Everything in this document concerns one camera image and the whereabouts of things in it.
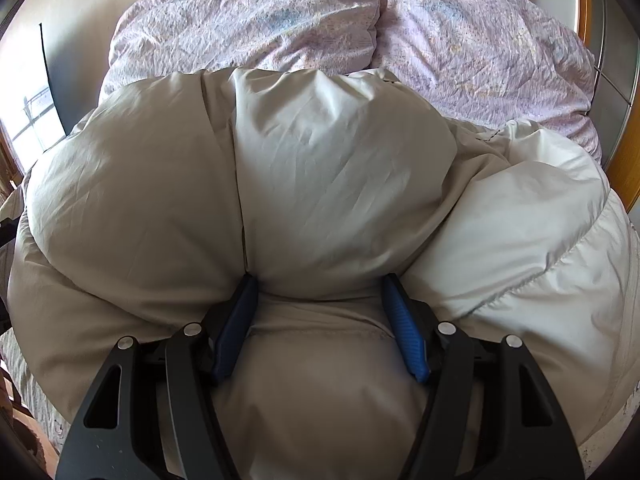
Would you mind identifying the frosted glass door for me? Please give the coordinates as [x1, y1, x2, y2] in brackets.
[586, 0, 640, 172]

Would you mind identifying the pink crinkled pillow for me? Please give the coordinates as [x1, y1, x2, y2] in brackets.
[374, 0, 604, 162]
[99, 0, 379, 107]

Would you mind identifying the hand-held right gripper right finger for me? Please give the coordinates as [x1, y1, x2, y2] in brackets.
[380, 272, 586, 480]

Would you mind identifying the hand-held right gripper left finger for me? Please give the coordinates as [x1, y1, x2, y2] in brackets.
[55, 273, 261, 480]

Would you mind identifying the white puffer jacket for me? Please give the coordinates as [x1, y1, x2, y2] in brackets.
[7, 66, 640, 480]

